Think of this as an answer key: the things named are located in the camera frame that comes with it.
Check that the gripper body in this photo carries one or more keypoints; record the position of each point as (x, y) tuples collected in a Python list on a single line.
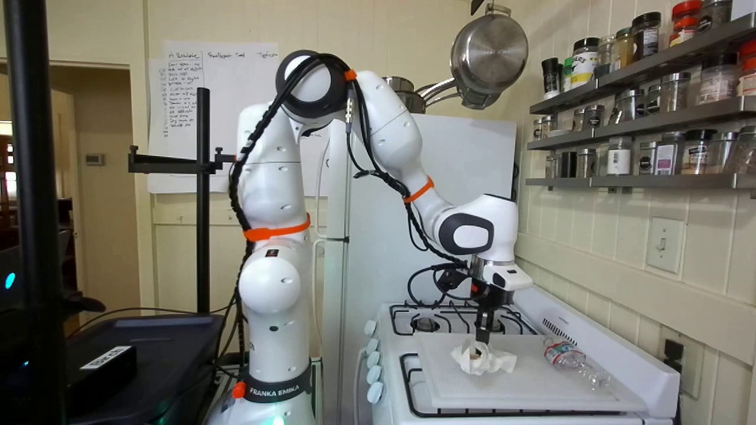
[(488, 295)]

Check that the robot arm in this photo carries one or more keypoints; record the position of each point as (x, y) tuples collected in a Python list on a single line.
[(274, 195)]

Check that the crumpled white napkin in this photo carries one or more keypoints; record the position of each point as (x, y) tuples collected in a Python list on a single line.
[(481, 361)]

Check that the white chopping board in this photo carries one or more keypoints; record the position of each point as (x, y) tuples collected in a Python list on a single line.
[(531, 383)]

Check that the black stove burner grate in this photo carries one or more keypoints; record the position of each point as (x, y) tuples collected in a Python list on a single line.
[(514, 324), (425, 323)]

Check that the clear plastic bottle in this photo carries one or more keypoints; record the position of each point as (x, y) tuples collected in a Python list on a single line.
[(567, 356)]

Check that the white refrigerator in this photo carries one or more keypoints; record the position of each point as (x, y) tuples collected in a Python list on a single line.
[(378, 248)]

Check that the stove knob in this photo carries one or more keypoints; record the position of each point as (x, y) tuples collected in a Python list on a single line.
[(375, 392), (372, 343), (374, 375), (373, 358), (370, 327)]

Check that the white stove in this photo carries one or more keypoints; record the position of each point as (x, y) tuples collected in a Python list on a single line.
[(614, 360)]

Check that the cluster of hanging steel pots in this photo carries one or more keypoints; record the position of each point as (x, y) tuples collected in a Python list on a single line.
[(407, 94)]

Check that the row of spice jars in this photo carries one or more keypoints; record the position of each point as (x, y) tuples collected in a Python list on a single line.
[(673, 91), (644, 41), (667, 156)]

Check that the hanging steel pan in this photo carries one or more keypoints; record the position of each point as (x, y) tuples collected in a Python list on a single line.
[(489, 52)]

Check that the stand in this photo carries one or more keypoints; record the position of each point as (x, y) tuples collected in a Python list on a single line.
[(203, 236)]

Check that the black plastic bin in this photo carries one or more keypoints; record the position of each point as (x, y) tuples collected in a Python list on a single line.
[(171, 354)]

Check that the black box with white label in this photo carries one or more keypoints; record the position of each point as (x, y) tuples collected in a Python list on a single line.
[(100, 369)]

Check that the thick black pole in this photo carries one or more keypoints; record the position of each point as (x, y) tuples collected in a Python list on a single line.
[(35, 206)]

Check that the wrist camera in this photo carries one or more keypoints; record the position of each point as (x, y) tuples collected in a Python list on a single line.
[(452, 277)]

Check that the white light switch plate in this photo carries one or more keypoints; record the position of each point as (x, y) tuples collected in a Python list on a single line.
[(664, 245)]

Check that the wall socket with black plug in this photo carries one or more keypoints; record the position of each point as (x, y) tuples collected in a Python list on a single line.
[(679, 360)]

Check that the grey wall spice shelf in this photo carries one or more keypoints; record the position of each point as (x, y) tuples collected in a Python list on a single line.
[(649, 122)]

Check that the wall thermostat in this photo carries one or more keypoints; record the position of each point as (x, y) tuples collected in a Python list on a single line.
[(94, 159)]

